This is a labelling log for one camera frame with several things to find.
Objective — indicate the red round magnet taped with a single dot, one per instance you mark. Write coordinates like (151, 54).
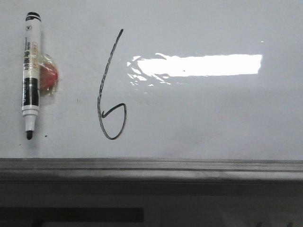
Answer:
(49, 74)

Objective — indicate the black white whiteboard marker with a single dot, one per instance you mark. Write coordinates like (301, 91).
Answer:
(31, 72)

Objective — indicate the white whiteboard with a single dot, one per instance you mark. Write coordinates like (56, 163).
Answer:
(200, 79)

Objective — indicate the grey metal whiteboard tray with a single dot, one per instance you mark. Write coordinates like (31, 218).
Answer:
(148, 170)

